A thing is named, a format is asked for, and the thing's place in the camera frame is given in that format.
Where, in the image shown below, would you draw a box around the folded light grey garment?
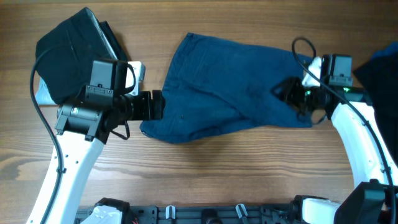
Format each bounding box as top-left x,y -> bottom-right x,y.
32,7 -> 119,106

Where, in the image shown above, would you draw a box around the right white rail clip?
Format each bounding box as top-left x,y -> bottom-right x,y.
235,203 -> 248,219

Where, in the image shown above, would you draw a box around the black cable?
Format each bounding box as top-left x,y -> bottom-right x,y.
291,37 -> 397,224
29,46 -> 75,224

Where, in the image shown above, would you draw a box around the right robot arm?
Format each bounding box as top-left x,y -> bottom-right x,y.
272,54 -> 397,223

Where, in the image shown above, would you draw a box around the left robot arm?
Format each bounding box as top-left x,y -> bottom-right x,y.
27,60 -> 164,223

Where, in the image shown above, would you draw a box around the right black cable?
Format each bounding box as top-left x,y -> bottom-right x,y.
291,37 -> 397,224

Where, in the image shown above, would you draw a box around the left white rail clip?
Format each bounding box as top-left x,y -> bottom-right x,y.
165,205 -> 176,220

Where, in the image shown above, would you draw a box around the folded black garment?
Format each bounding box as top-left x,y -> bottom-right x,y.
35,6 -> 129,105

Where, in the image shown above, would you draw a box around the black garment in pile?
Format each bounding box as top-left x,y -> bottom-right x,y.
353,54 -> 397,162

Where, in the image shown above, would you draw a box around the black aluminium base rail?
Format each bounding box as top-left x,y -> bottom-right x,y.
74,203 -> 304,224

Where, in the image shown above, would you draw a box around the dark blue shorts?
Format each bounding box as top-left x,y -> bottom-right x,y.
140,33 -> 312,144

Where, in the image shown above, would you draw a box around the white rail clip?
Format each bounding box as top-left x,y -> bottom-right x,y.
165,205 -> 176,220
235,203 -> 248,219

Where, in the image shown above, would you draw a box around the left black cable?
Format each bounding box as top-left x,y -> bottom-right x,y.
29,46 -> 75,224

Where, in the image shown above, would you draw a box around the blue garment pile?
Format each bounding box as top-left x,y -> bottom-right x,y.
371,42 -> 398,62

